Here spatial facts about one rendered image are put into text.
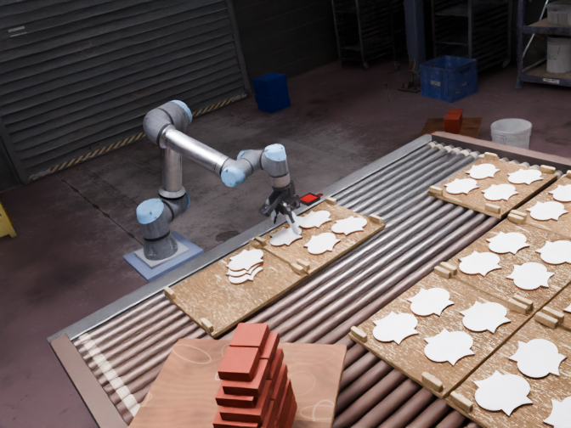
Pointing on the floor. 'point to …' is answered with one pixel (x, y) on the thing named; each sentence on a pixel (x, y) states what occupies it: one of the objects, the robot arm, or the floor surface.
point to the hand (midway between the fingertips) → (285, 230)
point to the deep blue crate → (449, 78)
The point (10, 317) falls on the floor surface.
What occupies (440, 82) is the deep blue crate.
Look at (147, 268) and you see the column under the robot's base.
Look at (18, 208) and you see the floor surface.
